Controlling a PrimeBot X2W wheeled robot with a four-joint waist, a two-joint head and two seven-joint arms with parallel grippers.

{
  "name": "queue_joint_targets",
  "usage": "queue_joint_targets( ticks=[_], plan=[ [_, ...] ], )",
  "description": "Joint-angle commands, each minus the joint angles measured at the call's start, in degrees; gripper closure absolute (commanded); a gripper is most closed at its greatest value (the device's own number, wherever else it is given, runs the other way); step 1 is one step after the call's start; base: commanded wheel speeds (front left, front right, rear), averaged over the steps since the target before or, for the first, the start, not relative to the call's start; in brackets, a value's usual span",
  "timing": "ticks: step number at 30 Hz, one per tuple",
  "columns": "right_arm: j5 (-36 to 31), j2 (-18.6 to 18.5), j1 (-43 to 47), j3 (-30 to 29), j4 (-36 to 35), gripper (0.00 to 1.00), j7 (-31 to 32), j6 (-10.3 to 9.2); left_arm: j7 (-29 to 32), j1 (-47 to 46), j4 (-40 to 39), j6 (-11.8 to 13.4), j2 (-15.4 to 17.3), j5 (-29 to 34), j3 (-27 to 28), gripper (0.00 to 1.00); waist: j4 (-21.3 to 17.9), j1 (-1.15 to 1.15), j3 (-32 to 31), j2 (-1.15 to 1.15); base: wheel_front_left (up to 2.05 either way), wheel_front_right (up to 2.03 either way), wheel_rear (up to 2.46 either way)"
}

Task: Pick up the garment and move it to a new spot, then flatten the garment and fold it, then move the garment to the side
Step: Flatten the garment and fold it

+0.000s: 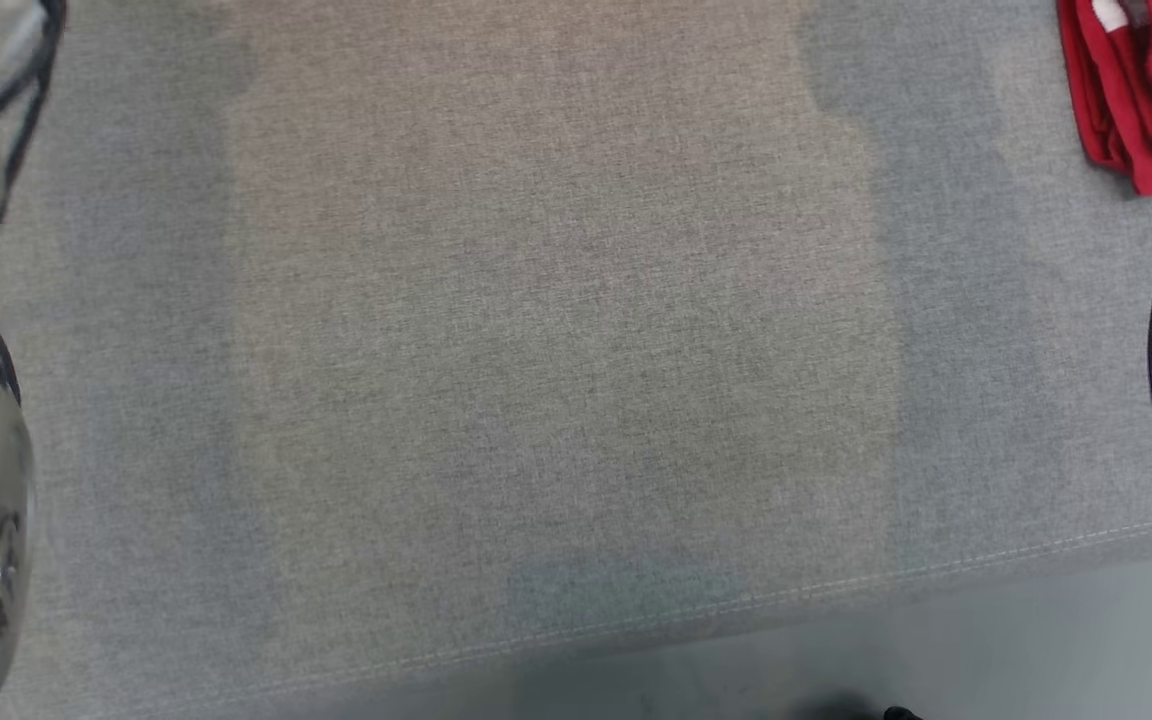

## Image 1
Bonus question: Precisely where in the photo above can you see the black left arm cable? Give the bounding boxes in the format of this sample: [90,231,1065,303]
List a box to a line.
[0,0,69,231]

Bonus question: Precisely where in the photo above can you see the red shorts with white panel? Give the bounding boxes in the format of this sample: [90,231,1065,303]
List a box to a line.
[1056,0,1152,197]

